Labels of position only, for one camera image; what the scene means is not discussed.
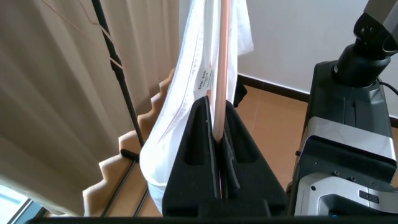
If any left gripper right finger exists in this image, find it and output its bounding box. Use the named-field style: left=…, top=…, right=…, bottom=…
left=221, top=101, right=289, bottom=217

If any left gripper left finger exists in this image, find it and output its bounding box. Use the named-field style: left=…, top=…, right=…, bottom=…
left=162, top=95, right=222, bottom=217

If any white printed t-shirt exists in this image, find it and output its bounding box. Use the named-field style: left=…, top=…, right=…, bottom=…
left=139, top=0, right=254, bottom=215

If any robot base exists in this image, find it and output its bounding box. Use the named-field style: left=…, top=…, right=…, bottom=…
left=285, top=60, right=398, bottom=217

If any black clothes rack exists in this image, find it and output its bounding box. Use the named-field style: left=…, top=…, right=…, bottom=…
left=91, top=0, right=150, bottom=218

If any beige curtain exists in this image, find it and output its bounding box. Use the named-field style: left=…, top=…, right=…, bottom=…
left=0, top=0, right=180, bottom=217

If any window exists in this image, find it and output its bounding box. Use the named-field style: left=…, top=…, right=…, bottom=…
left=0, top=185, right=47, bottom=224

